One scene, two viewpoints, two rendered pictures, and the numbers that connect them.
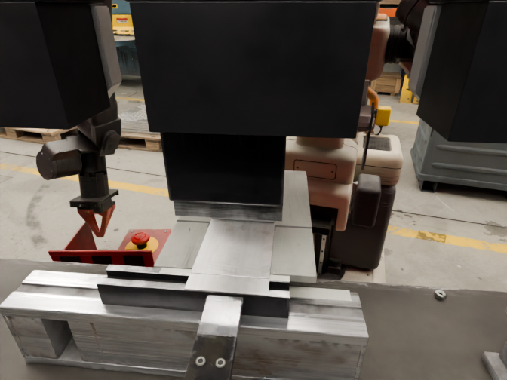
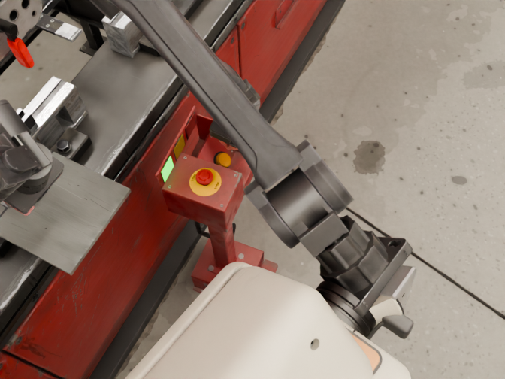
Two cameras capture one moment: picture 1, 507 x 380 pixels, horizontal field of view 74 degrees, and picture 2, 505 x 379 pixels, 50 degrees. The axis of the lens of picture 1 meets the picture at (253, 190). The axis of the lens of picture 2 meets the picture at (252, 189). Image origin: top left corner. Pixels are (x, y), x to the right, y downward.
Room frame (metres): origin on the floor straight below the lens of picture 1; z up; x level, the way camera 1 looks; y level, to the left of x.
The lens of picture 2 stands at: (0.93, -0.25, 1.85)
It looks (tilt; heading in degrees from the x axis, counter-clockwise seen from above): 62 degrees down; 114
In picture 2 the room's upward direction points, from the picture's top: 2 degrees counter-clockwise
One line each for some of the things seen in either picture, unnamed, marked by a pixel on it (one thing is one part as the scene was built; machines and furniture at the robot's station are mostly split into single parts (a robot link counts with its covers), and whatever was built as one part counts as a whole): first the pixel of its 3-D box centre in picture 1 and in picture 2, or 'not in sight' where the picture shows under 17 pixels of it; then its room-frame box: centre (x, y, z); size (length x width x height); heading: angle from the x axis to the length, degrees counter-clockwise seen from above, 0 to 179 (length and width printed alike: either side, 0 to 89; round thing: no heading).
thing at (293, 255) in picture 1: (247, 210); (41, 199); (0.41, 0.01, 1.00); 0.26 x 0.18 x 0.01; 175
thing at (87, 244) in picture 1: (121, 259); (210, 170); (0.59, 0.30, 0.75); 0.20 x 0.16 x 0.18; 90
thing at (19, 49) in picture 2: not in sight; (13, 43); (0.34, 0.17, 1.20); 0.04 x 0.02 x 0.10; 175
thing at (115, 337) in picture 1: (186, 328); (13, 164); (0.26, 0.08, 0.92); 0.39 x 0.06 x 0.10; 85
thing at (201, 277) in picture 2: not in sight; (235, 271); (0.62, 0.30, 0.06); 0.25 x 0.20 x 0.12; 0
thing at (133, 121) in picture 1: (168, 120); not in sight; (3.47, 0.90, 0.20); 1.01 x 0.63 x 0.12; 76
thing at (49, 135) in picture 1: (42, 122); not in sight; (3.80, 2.47, 0.07); 1.20 x 0.80 x 0.14; 70
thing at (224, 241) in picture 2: not in sight; (221, 231); (0.59, 0.30, 0.39); 0.05 x 0.05 x 0.54; 0
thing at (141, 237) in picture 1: (141, 242); (204, 179); (0.60, 0.25, 0.79); 0.04 x 0.04 x 0.04
